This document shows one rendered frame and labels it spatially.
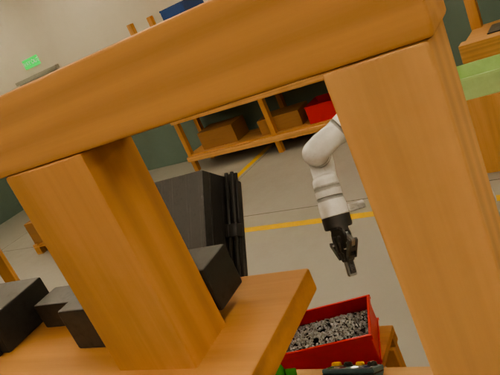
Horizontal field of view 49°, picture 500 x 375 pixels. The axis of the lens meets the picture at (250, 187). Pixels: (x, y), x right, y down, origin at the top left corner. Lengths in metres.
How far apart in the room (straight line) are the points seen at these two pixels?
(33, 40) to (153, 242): 9.45
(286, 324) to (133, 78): 0.39
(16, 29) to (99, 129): 9.71
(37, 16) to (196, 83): 9.33
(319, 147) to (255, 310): 0.71
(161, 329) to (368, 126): 0.39
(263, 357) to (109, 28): 8.24
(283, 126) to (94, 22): 3.53
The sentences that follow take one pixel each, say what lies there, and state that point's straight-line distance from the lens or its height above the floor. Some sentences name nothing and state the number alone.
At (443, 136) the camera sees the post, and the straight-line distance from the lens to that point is 0.47.
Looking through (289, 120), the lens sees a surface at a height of 0.36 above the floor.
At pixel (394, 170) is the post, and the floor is 1.75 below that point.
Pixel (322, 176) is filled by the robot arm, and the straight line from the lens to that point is 1.43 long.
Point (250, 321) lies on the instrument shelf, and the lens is 0.77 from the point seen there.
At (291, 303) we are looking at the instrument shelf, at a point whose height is 1.54.
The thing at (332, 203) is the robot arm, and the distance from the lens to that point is 1.42.
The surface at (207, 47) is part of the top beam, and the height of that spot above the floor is 1.90.
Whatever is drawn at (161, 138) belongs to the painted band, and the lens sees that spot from 8.93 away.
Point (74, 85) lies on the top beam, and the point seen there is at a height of 1.92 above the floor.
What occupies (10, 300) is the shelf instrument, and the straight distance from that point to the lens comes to 1.11.
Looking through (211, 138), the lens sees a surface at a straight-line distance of 7.64.
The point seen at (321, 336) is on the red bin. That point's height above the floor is 0.88.
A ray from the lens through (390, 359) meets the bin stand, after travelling 1.95.
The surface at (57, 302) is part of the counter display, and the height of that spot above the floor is 1.59.
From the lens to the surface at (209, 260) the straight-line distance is 0.78.
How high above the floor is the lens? 1.93
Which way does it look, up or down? 18 degrees down
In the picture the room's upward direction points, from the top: 24 degrees counter-clockwise
